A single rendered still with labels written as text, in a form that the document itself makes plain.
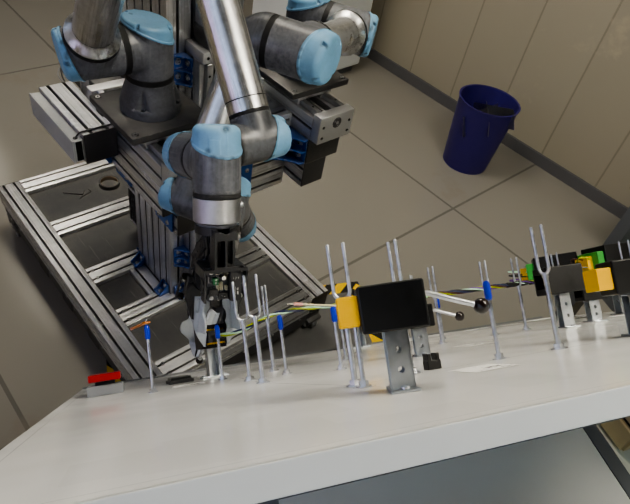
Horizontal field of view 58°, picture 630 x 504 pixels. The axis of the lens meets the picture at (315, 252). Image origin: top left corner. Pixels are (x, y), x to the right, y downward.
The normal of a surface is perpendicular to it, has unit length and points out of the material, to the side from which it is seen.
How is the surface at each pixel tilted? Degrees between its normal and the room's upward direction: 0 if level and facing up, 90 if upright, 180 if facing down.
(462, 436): 36
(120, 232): 0
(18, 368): 0
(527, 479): 0
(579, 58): 90
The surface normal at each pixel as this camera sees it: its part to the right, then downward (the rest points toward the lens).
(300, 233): 0.16, -0.71
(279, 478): 0.30, -0.16
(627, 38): -0.74, 0.37
